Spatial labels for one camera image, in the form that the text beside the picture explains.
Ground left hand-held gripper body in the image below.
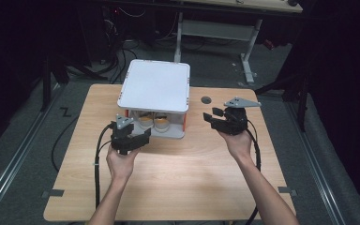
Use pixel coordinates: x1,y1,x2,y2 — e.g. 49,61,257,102
110,113,139,156

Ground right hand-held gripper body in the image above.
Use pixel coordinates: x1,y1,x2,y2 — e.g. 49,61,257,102
211,96,263,136

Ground white and orange small sneaker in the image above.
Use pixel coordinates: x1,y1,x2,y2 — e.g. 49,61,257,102
154,112,171,133
137,112,155,131

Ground white two-tier shoe rack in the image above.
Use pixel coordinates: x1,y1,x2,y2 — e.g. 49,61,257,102
116,59,191,140

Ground person's left hand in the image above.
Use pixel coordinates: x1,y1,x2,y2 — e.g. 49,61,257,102
106,145,141,185

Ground person's right hand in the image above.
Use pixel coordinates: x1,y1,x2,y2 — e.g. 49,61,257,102
217,128,254,164

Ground black metal stand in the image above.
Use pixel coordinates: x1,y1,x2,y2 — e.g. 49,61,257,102
39,54,71,113
254,69,312,133

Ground white-legged wooden desk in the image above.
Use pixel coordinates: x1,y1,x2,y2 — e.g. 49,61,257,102
172,0,304,86

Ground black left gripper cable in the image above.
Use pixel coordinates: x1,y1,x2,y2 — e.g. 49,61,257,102
94,123,114,210

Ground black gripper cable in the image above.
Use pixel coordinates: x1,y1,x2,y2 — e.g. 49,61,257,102
245,119,263,225
94,123,114,210

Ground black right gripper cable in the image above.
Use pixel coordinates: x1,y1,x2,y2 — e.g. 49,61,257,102
245,119,263,225

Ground black floor cable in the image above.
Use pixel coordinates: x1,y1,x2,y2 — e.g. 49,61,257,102
51,115,80,173

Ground tangle of black cables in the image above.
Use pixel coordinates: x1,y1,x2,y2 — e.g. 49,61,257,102
101,7,140,83

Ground metal floor rail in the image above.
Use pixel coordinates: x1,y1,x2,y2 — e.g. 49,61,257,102
0,83,62,219
284,102,347,225

